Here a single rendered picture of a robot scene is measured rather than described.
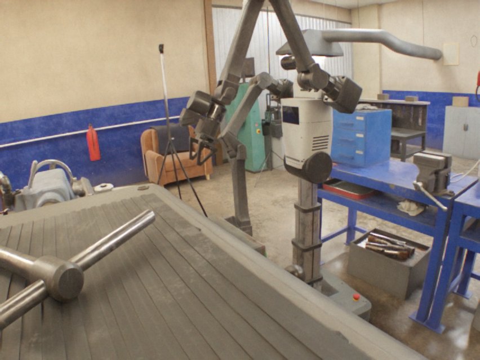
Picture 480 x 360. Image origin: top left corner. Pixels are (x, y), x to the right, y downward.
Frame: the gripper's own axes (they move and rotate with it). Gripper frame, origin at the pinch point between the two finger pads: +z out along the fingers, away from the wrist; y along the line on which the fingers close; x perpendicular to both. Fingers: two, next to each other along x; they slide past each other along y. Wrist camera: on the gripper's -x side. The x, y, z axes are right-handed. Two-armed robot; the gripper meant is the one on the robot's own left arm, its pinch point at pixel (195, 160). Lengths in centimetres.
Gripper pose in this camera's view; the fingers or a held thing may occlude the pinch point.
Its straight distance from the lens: 104.7
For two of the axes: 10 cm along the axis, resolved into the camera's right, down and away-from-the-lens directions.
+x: 8.2, 3.4, 4.6
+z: -4.0, 9.1, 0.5
